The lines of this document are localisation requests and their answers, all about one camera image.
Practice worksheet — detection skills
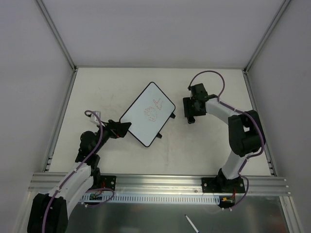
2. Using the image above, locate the black bone-shaped eraser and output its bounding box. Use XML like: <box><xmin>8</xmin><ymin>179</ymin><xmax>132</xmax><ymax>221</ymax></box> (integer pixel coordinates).
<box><xmin>187</xmin><ymin>117</ymin><xmax>195</xmax><ymax>124</ymax></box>

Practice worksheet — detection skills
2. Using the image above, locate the white whiteboard black frame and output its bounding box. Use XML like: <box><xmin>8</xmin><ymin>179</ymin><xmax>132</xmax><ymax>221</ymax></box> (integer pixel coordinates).
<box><xmin>120</xmin><ymin>82</ymin><xmax>176</xmax><ymax>147</ymax></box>

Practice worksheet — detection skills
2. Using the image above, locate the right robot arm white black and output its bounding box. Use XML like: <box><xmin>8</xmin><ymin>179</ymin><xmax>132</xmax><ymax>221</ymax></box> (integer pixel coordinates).
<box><xmin>183</xmin><ymin>83</ymin><xmax>265</xmax><ymax>192</ymax></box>

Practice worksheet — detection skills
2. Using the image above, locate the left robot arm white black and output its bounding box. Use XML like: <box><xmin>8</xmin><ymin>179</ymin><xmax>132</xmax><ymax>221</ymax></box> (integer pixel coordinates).
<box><xmin>27</xmin><ymin>120</ymin><xmax>131</xmax><ymax>233</ymax></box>

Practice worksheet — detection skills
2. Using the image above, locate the white marker pen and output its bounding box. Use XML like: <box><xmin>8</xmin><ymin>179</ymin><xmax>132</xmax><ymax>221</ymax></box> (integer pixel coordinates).
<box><xmin>185</xmin><ymin>215</ymin><xmax>199</xmax><ymax>233</ymax></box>

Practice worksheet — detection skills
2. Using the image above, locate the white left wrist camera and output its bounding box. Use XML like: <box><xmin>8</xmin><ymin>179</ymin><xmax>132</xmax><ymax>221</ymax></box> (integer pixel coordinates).
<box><xmin>90</xmin><ymin>111</ymin><xmax>101</xmax><ymax>125</ymax></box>

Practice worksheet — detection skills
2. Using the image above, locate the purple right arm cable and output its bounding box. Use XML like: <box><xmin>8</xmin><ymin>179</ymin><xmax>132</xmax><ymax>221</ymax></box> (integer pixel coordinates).
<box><xmin>188</xmin><ymin>70</ymin><xmax>265</xmax><ymax>212</ymax></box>

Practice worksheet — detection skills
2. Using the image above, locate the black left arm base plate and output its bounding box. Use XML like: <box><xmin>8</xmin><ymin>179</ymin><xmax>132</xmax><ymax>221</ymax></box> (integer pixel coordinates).
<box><xmin>98</xmin><ymin>175</ymin><xmax>117</xmax><ymax>191</ymax></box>

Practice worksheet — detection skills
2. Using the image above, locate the left aluminium frame post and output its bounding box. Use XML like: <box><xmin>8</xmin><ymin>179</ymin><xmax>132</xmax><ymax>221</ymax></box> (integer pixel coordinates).
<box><xmin>35</xmin><ymin>0</ymin><xmax>76</xmax><ymax>71</ymax></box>

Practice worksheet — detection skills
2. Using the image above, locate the aluminium frame post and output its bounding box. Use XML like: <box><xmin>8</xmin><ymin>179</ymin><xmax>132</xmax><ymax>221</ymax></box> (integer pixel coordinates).
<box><xmin>35</xmin><ymin>0</ymin><xmax>76</xmax><ymax>71</ymax></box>
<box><xmin>243</xmin><ymin>0</ymin><xmax>291</xmax><ymax>74</ymax></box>

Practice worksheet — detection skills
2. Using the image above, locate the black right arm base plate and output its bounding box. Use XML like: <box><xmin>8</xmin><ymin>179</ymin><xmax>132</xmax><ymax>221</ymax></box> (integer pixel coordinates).
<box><xmin>201</xmin><ymin>177</ymin><xmax>245</xmax><ymax>194</ymax></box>

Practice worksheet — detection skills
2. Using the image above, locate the white slotted cable duct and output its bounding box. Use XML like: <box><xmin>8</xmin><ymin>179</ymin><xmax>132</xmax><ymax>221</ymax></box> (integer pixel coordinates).
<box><xmin>80</xmin><ymin>193</ymin><xmax>221</xmax><ymax>205</ymax></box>

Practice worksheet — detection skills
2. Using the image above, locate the aluminium mounting rail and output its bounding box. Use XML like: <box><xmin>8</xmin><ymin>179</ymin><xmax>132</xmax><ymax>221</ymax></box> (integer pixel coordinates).
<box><xmin>28</xmin><ymin>172</ymin><xmax>292</xmax><ymax>196</ymax></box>

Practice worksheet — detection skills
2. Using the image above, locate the right aluminium frame post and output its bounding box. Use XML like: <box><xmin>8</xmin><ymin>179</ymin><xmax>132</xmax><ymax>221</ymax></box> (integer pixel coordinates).
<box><xmin>243</xmin><ymin>0</ymin><xmax>291</xmax><ymax>74</ymax></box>

